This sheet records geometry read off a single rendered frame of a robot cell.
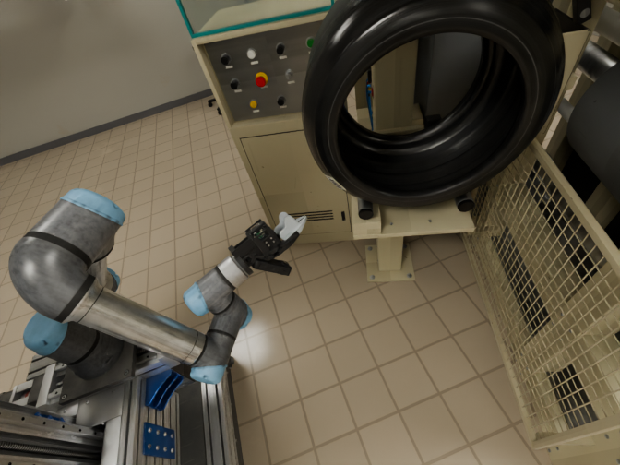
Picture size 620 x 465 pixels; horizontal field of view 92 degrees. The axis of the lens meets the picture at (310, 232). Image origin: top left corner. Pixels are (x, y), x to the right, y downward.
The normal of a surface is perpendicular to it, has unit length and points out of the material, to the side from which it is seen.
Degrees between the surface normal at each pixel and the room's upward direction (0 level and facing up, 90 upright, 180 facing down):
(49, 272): 56
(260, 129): 90
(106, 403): 0
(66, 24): 90
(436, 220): 0
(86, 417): 0
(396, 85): 90
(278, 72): 90
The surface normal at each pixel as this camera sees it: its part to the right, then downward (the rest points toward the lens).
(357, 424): -0.18, -0.64
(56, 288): 0.62, -0.06
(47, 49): 0.31, 0.68
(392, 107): -0.07, 0.77
